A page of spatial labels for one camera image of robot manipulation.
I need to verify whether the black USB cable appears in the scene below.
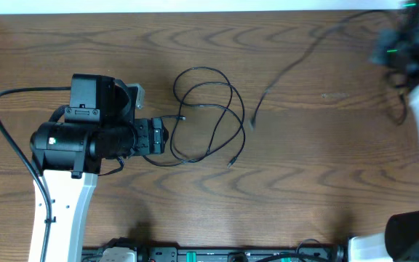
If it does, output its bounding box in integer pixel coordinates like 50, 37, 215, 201
248, 9, 409, 130
142, 65, 247, 169

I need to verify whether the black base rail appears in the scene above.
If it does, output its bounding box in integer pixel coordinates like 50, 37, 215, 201
80, 237, 348, 262

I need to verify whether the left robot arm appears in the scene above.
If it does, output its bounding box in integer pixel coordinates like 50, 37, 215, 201
29, 74, 169, 261

